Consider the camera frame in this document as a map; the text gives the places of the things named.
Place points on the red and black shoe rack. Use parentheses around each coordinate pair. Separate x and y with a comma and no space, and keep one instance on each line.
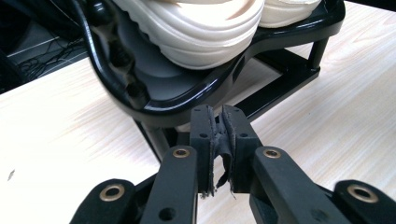
(174,99)

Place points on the cream clog shoe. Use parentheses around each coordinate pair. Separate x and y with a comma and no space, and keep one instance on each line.
(199,34)
(286,12)

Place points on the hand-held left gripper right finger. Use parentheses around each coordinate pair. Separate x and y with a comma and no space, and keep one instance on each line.
(243,140)

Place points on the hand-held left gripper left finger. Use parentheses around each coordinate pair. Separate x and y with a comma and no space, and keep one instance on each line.
(200,146)

